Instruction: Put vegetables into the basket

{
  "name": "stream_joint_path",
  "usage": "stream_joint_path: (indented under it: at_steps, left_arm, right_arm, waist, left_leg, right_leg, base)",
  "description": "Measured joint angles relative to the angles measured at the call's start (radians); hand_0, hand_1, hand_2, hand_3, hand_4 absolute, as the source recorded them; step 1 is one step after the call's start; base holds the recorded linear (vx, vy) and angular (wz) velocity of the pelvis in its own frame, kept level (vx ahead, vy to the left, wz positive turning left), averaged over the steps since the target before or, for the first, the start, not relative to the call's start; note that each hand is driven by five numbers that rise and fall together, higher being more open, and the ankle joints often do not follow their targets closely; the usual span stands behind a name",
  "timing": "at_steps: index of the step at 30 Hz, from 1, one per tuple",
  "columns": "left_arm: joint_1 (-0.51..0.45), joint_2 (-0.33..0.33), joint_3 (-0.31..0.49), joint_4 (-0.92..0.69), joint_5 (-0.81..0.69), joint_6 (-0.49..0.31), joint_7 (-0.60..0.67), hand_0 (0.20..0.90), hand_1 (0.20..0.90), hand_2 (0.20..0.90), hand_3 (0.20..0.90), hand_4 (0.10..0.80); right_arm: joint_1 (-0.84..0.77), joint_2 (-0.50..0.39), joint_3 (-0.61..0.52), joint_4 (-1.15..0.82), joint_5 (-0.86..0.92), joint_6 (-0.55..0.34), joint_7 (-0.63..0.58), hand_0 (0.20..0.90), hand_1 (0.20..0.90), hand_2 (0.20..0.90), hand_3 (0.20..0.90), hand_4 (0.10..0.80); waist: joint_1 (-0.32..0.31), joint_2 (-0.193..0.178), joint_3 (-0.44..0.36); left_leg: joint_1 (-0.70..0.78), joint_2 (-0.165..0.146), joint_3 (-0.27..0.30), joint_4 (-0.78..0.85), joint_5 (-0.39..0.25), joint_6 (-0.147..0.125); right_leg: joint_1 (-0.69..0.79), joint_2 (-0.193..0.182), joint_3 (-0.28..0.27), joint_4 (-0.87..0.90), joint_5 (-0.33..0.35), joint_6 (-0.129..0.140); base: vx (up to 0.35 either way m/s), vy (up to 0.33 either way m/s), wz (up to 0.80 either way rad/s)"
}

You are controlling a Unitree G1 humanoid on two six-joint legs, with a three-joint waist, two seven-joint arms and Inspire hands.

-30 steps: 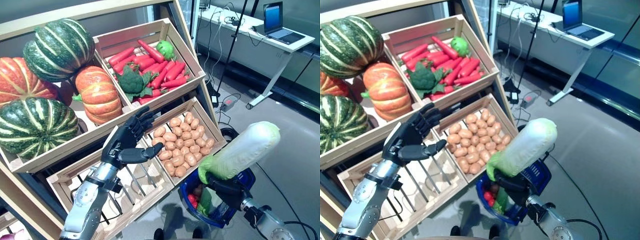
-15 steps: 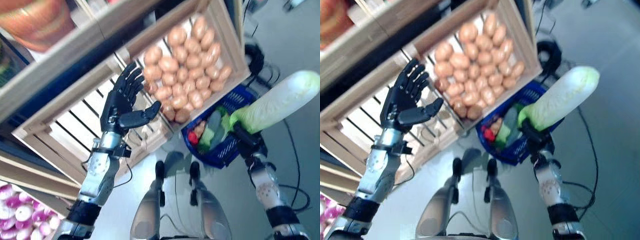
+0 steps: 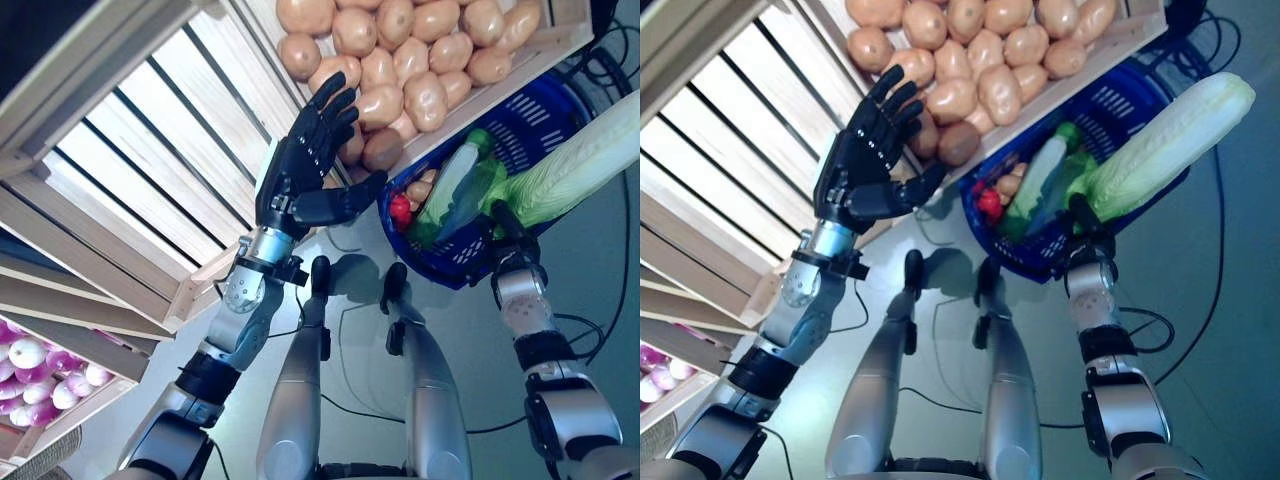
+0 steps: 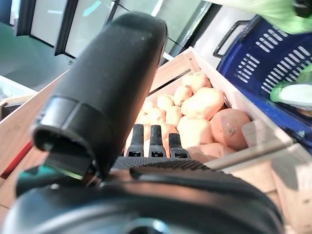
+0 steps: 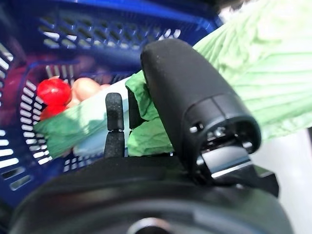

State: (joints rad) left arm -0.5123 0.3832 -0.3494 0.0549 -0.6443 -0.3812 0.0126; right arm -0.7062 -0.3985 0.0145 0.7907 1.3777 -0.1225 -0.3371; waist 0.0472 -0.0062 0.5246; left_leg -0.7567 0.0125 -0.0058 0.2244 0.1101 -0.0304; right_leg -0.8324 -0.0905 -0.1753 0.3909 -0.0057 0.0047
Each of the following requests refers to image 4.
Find wooden potato crate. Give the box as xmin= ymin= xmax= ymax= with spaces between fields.
xmin=143 ymin=46 xmax=312 ymax=234

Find blue plastic shopping basket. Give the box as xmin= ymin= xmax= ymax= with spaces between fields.
xmin=213 ymin=14 xmax=312 ymax=155

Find wooden display shelf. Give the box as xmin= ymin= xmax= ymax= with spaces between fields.
xmin=0 ymin=69 xmax=71 ymax=210

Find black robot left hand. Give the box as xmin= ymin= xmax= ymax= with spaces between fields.
xmin=2 ymin=12 xmax=285 ymax=234

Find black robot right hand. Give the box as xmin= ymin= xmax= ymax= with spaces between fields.
xmin=293 ymin=0 xmax=312 ymax=18

